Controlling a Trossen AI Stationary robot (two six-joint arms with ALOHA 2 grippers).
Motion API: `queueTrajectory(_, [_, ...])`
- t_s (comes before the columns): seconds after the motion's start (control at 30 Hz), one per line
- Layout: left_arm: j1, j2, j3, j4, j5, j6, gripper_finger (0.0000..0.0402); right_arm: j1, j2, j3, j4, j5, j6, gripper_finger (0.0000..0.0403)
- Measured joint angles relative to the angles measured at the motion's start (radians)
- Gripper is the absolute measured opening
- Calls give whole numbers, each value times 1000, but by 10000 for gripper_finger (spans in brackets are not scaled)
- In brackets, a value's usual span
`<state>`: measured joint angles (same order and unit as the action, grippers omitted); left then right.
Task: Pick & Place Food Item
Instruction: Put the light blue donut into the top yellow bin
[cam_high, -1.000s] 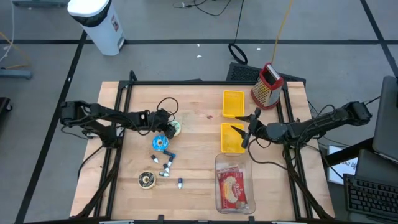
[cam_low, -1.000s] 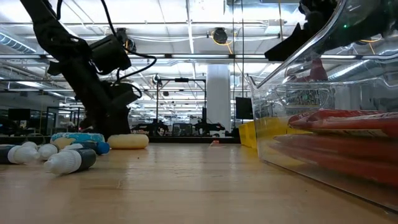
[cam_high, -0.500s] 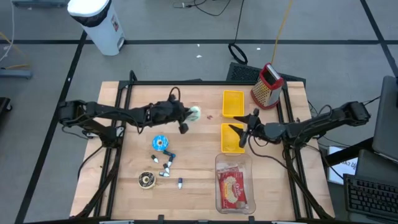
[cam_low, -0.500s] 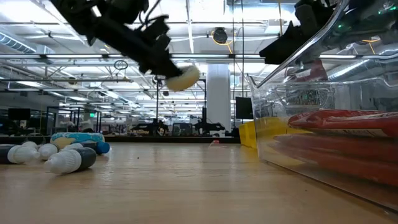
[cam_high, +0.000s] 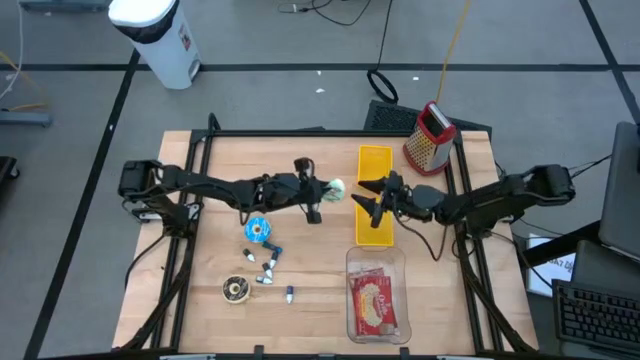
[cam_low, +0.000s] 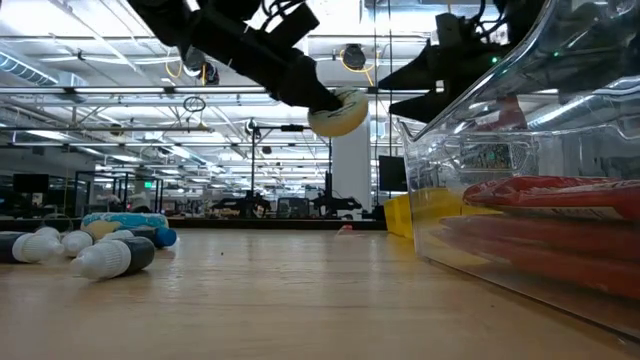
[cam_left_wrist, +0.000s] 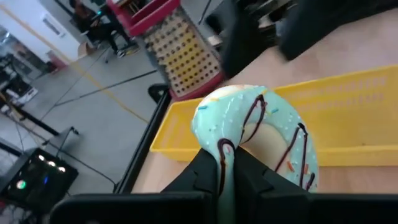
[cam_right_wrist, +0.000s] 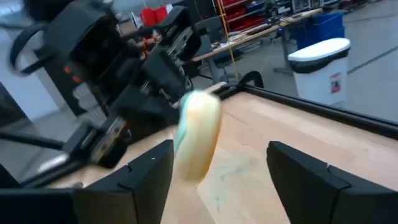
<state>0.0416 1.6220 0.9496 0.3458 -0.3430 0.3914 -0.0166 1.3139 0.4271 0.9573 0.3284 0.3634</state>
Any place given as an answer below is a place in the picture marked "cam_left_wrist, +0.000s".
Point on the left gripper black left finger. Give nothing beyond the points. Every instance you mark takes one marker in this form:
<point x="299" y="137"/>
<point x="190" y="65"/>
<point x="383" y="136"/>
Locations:
<point x="199" y="177"/>

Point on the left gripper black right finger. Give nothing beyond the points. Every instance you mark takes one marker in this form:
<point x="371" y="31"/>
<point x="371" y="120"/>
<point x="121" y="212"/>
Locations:
<point x="252" y="180"/>

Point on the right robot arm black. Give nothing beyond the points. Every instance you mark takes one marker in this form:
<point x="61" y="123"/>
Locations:
<point x="248" y="46"/>

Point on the yellow plastic basket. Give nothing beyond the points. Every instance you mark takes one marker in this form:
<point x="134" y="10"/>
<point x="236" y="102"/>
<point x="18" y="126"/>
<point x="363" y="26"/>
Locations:
<point x="342" y="124"/>

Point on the red metal box grater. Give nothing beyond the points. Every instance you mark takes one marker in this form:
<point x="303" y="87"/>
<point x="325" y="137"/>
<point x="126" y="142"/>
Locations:
<point x="186" y="62"/>

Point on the black computer with lights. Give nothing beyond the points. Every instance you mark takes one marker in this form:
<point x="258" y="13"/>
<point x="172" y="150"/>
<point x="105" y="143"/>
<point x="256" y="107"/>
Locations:
<point x="40" y="186"/>

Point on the person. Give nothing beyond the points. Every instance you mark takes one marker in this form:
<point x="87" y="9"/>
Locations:
<point x="102" y="31"/>

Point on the black aluminium table frame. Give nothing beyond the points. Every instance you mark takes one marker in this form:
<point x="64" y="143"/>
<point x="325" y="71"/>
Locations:
<point x="141" y="149"/>

